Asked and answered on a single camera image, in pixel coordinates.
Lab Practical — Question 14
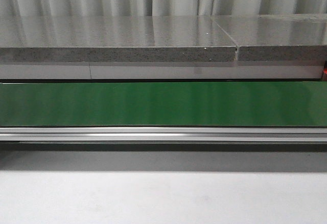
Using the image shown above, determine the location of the green conveyor belt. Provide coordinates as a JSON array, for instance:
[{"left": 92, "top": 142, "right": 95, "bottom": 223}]
[{"left": 1, "top": 81, "right": 326, "bottom": 152}]

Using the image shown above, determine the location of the grey speckled countertop right slab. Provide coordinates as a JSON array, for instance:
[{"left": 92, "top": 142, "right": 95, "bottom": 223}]
[{"left": 212, "top": 14, "right": 326, "bottom": 65}]

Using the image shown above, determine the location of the grey speckled countertop slab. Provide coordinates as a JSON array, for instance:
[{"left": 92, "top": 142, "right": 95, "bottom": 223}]
[
  {"left": 1, "top": 16, "right": 236, "bottom": 62},
  {"left": 212, "top": 14, "right": 326, "bottom": 65}
]

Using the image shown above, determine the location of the grey speckled countertop left slab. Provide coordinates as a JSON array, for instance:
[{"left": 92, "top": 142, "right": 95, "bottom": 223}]
[{"left": 1, "top": 16, "right": 236, "bottom": 62}]

